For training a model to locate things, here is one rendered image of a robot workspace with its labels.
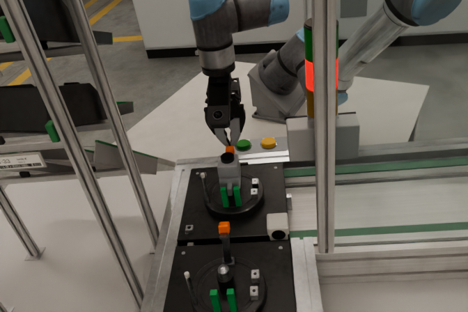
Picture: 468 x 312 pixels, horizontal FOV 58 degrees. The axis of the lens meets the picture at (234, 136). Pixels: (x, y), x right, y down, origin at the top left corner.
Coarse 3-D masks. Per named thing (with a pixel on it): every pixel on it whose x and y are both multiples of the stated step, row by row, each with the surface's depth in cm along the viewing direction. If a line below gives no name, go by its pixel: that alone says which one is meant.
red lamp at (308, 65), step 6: (306, 60) 64; (306, 66) 64; (312, 66) 63; (306, 72) 65; (312, 72) 64; (306, 78) 66; (312, 78) 64; (306, 84) 66; (312, 84) 65; (312, 90) 65
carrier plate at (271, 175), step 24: (216, 168) 108; (264, 168) 105; (192, 192) 101; (264, 192) 98; (192, 216) 95; (264, 216) 92; (192, 240) 89; (216, 240) 89; (240, 240) 89; (264, 240) 88
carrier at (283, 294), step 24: (288, 240) 85; (192, 264) 84; (216, 264) 80; (240, 264) 80; (264, 264) 81; (288, 264) 81; (168, 288) 80; (192, 288) 71; (216, 288) 76; (240, 288) 75; (264, 288) 75; (288, 288) 76
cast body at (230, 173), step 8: (224, 160) 90; (232, 160) 90; (224, 168) 89; (232, 168) 89; (240, 168) 96; (224, 176) 91; (232, 176) 91; (240, 176) 94; (224, 184) 91; (232, 184) 91; (240, 184) 93; (232, 192) 90
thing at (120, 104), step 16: (0, 96) 68; (16, 96) 67; (32, 96) 66; (64, 96) 70; (80, 96) 74; (96, 96) 79; (0, 112) 68; (16, 112) 68; (32, 112) 67; (48, 112) 66; (80, 112) 74; (96, 112) 79; (128, 112) 91; (0, 128) 69; (16, 128) 68; (32, 128) 67
